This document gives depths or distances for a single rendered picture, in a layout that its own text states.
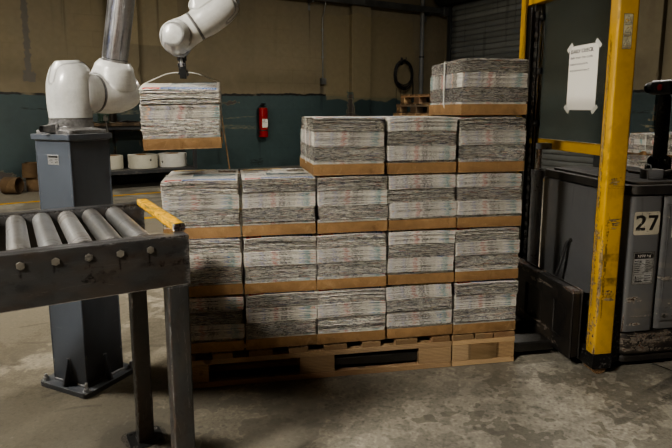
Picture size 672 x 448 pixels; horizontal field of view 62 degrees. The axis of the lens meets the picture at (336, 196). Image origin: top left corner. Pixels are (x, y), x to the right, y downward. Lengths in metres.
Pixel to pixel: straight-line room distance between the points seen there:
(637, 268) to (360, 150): 1.25
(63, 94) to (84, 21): 6.50
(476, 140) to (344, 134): 0.54
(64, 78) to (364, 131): 1.12
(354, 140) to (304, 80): 7.56
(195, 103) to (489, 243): 1.31
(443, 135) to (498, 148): 0.24
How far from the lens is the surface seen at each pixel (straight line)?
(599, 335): 2.59
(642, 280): 2.67
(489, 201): 2.40
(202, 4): 2.01
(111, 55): 2.44
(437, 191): 2.31
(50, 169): 2.35
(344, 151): 2.18
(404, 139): 2.24
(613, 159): 2.43
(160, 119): 2.17
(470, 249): 2.40
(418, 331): 2.44
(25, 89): 8.65
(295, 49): 9.69
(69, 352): 2.51
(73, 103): 2.30
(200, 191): 2.16
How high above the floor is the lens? 1.10
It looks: 9 degrees down
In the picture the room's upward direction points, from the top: straight up
